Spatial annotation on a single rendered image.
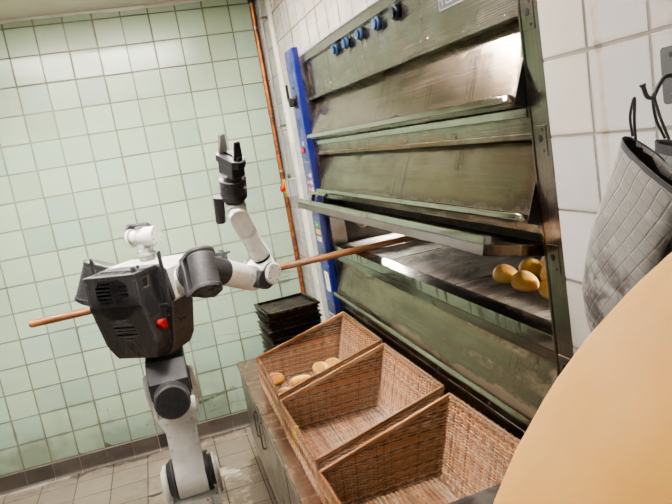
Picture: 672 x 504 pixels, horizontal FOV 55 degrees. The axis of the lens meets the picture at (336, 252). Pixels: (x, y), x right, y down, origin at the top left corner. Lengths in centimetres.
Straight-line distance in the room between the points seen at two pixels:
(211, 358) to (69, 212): 121
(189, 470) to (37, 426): 199
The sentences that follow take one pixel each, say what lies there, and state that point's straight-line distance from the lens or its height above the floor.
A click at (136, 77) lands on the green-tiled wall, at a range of 397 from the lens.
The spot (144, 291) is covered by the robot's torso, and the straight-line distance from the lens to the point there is 207.
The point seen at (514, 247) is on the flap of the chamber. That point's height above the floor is 140.
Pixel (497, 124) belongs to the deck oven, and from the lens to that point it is 160.
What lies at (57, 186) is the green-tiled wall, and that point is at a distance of 397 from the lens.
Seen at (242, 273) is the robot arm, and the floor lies 131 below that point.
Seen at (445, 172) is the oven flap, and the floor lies 155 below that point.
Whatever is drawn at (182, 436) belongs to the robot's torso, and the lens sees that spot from 238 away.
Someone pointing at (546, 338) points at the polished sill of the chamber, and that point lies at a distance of 160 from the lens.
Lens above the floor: 171
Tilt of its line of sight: 10 degrees down
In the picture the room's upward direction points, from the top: 10 degrees counter-clockwise
